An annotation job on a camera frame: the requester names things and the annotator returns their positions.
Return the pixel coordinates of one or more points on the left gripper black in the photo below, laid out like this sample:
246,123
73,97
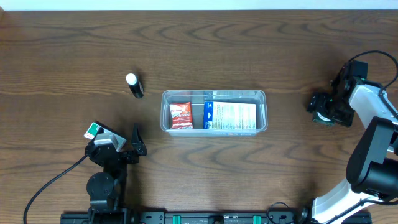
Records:
123,156

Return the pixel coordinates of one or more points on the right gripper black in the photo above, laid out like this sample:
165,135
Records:
315,106

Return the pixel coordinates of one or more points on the green round tape box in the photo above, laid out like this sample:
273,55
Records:
320,119

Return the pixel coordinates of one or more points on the red snack packet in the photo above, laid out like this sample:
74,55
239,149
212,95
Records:
181,115

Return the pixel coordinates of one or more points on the blue fever patch packet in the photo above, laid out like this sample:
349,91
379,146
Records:
229,116

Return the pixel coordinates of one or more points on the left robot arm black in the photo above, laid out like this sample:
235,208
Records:
107,188

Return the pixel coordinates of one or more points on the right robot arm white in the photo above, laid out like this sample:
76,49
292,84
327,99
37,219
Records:
371,178

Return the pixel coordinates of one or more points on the clear plastic container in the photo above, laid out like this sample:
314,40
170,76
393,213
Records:
197,98

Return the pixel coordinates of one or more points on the green white card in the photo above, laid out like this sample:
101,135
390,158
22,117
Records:
92,131

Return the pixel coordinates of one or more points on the dark bottle white cap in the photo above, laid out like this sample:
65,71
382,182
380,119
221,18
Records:
135,86

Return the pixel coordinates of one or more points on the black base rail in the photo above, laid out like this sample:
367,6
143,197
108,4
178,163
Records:
182,218

